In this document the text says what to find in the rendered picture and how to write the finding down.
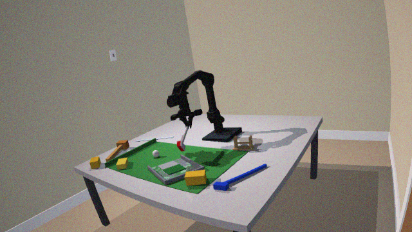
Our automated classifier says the blue golf putter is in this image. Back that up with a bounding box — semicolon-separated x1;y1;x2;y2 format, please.
213;164;267;191

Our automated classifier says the white golf ball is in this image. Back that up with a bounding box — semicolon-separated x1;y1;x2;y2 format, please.
153;150;160;157

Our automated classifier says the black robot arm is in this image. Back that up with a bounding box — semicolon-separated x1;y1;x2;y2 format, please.
167;70;225;133

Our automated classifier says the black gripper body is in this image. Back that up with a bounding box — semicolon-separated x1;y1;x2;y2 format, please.
171;102;203;121

